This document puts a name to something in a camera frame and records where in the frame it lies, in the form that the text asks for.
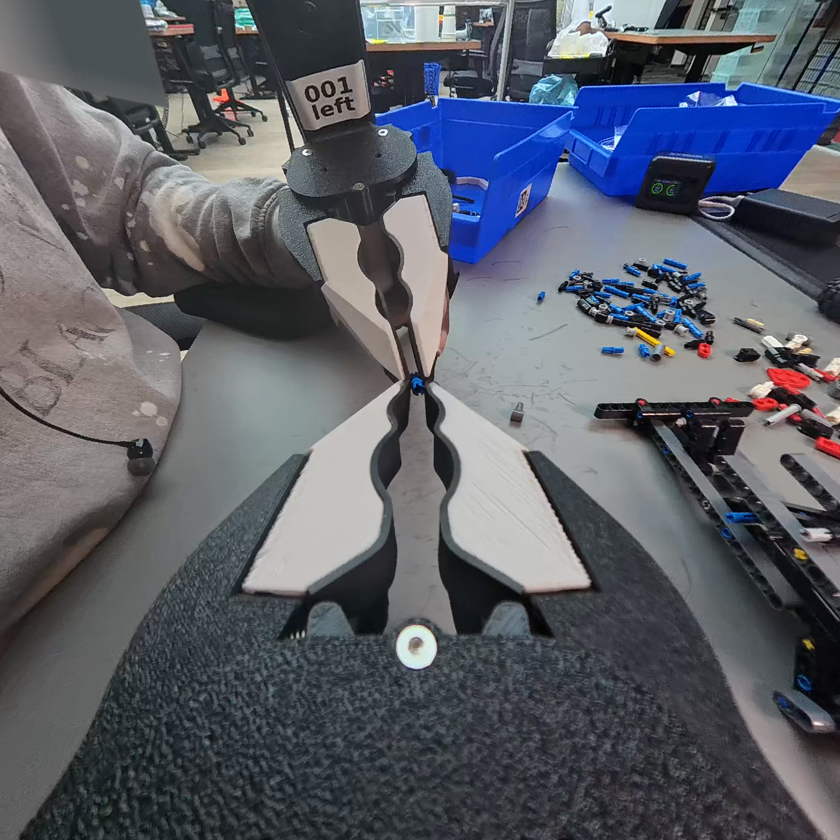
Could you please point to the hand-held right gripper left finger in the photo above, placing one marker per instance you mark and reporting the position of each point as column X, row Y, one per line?
column 322, row 525

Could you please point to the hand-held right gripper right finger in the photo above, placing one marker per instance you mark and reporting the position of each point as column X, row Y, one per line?
column 512, row 525

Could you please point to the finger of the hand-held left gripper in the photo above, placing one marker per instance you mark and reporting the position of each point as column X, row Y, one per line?
column 423, row 263
column 348, row 276

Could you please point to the blue toy pin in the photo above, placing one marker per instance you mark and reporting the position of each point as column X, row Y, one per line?
column 416, row 383

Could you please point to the grey toy brick chassis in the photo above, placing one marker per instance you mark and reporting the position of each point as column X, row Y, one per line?
column 735, row 512

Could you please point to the pile of blue black pins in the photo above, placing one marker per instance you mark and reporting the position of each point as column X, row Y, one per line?
column 643, row 302

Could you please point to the pile of red white bricks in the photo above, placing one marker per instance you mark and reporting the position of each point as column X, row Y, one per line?
column 788, row 381

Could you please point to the person's left forearm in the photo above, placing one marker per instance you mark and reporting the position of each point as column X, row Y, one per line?
column 184, row 223

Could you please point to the grey desk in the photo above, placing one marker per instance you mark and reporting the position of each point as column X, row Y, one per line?
column 525, row 355

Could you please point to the black desk strip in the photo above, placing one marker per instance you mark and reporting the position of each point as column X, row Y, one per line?
column 788, row 256

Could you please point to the blue plastic bin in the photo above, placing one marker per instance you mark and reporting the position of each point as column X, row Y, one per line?
column 709, row 138
column 486, row 158

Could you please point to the black office chair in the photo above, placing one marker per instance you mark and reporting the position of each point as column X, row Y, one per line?
column 223, row 92

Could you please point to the black power unit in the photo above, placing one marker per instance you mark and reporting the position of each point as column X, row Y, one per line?
column 676, row 184

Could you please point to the wooden office table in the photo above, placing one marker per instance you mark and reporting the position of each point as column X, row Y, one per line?
column 683, row 40

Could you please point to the black power adapter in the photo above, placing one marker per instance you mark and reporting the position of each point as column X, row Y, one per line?
column 788, row 213

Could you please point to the black toy tyre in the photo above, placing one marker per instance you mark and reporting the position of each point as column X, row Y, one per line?
column 830, row 302

